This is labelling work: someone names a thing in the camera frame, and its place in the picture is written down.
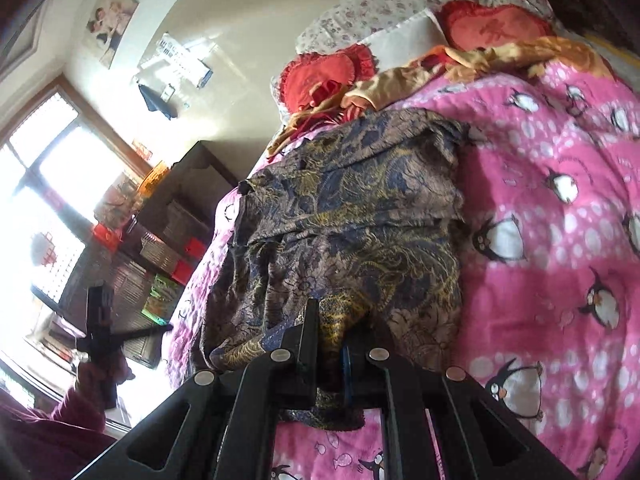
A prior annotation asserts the dark batik patterned garment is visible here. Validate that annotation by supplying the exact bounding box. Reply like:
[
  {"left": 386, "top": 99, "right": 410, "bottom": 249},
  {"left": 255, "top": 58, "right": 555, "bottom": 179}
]
[{"left": 199, "top": 106, "right": 471, "bottom": 430}]

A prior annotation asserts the magenta sleeve left forearm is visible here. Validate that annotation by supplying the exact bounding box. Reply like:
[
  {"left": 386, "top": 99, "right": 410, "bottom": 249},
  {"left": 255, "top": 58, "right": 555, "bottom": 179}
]
[{"left": 1, "top": 389, "right": 116, "bottom": 479}]

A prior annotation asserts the person's left hand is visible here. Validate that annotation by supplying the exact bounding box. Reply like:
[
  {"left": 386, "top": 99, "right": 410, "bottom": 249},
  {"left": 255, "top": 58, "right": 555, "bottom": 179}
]
[{"left": 74, "top": 351, "right": 134, "bottom": 413}]

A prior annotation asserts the green colourful gift bag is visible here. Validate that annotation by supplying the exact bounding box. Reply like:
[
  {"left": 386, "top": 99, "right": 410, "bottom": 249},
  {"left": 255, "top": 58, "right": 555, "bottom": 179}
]
[{"left": 142, "top": 274, "right": 183, "bottom": 325}]

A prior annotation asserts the pink penguin fleece blanket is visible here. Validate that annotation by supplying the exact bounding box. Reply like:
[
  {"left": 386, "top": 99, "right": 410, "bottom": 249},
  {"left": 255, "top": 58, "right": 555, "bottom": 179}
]
[{"left": 167, "top": 58, "right": 640, "bottom": 480}]

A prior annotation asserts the red gift bag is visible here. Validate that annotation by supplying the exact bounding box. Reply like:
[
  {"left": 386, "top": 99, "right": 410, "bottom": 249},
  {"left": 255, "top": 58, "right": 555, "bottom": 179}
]
[{"left": 171, "top": 237, "right": 206, "bottom": 285}]

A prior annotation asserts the dark wooden console table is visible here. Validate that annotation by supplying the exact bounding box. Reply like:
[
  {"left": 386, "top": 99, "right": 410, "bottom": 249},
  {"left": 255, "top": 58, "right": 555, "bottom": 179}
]
[{"left": 119, "top": 141, "right": 238, "bottom": 279}]

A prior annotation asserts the orange plastic basket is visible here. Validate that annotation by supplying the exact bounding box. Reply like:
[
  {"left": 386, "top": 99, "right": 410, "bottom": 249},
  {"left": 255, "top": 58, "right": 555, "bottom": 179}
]
[{"left": 138, "top": 162, "right": 170, "bottom": 198}]

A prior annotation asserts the red and gold blanket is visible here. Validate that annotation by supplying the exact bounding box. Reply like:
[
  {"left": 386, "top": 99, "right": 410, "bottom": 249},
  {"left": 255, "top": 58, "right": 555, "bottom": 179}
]
[{"left": 266, "top": 36, "right": 615, "bottom": 160}]

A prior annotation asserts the red heart-shaped cushion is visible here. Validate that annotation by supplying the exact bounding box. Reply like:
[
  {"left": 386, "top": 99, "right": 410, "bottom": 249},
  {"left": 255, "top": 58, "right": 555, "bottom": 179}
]
[{"left": 277, "top": 44, "right": 376, "bottom": 114}]

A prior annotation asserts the floral white pillow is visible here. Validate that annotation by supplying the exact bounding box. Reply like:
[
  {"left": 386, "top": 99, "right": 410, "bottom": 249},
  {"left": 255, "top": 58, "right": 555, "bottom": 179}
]
[{"left": 295, "top": 0, "right": 555, "bottom": 72}]

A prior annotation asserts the window with wooden frame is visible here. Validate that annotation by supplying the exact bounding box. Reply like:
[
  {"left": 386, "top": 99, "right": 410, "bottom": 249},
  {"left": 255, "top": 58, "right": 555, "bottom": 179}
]
[{"left": 1, "top": 76, "right": 154, "bottom": 399}]

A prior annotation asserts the wall poster photo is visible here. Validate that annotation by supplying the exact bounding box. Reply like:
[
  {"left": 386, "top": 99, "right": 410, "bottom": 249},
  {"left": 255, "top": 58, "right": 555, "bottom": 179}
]
[{"left": 82, "top": 0, "right": 139, "bottom": 68}]

